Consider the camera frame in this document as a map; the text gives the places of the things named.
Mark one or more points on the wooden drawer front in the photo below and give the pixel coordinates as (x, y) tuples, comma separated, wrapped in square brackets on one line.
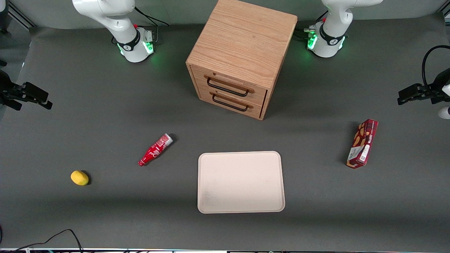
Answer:
[(230, 82), (225, 105)]

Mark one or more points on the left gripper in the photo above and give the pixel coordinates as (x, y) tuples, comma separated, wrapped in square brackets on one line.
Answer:
[(437, 88)]

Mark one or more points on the wooden drawer cabinet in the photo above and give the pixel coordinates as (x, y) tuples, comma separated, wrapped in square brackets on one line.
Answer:
[(242, 38)]

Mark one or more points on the red cola bottle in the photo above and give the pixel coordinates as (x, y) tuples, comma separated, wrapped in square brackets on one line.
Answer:
[(154, 151)]

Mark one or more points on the aluminium frame rail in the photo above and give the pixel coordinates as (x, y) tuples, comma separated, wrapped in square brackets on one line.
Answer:
[(21, 15)]

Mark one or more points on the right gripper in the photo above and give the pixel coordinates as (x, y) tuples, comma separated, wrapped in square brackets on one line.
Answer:
[(5, 88)]

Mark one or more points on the yellow lemon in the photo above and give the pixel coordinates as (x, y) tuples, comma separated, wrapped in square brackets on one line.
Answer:
[(79, 177)]

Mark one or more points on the beige rectangular tray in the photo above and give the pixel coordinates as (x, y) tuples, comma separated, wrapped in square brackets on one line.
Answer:
[(240, 182)]

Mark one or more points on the grey table mat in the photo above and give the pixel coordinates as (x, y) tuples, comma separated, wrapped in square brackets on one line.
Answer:
[(105, 211)]

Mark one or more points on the red cookie box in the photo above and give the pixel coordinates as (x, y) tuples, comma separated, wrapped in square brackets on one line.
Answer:
[(362, 144)]

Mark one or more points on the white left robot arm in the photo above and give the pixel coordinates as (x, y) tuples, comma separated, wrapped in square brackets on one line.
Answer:
[(328, 42)]

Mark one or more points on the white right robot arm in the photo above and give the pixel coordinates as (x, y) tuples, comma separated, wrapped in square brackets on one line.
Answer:
[(133, 49)]

